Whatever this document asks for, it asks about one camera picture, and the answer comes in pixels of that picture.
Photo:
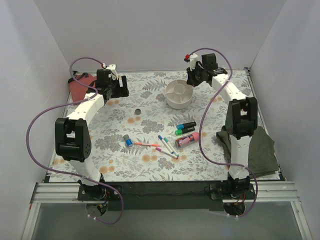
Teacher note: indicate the teal capped white marker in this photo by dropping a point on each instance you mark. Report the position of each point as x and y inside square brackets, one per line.
[171, 147]

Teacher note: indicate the blue capped black highlighter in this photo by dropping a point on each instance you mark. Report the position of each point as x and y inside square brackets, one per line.
[186, 125]

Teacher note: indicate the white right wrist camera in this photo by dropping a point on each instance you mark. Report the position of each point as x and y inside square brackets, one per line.
[192, 59]

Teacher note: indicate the white divided round container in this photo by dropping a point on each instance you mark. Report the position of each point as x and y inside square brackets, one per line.
[178, 94]

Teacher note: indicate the blue grey glue stick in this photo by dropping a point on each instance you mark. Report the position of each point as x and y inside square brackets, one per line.
[127, 140]

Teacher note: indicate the pink capped white marker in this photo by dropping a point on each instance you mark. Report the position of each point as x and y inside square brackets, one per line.
[166, 153]

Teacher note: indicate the green capped black highlighter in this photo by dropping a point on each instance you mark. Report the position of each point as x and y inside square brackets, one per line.
[182, 131]

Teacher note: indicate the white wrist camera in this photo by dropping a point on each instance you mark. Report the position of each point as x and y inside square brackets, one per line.
[112, 71]
[192, 59]

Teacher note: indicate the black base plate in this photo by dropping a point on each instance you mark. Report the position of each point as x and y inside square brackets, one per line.
[165, 195]

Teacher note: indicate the blue capped white marker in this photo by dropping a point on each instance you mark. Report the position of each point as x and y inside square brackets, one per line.
[165, 144]

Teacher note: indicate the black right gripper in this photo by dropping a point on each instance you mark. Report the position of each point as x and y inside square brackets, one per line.
[192, 78]

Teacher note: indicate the aluminium front rail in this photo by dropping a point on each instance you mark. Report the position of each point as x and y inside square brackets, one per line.
[167, 211]

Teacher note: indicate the pink transparent pencil case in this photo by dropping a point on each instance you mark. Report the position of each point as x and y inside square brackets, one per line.
[186, 140]

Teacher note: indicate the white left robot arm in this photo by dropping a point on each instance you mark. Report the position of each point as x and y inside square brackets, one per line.
[72, 137]

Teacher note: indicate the orange pen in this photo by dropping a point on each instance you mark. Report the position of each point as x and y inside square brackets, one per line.
[147, 144]

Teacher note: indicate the olive green folded cloth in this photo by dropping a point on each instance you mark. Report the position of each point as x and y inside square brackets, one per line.
[261, 156]

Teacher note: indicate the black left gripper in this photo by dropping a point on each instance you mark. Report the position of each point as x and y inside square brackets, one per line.
[123, 86]

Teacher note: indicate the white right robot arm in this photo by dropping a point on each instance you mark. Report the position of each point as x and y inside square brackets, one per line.
[241, 119]

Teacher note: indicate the red folded cloth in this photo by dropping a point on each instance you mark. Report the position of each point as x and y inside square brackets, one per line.
[77, 90]

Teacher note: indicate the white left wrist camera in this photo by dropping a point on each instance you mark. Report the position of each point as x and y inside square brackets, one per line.
[112, 71]

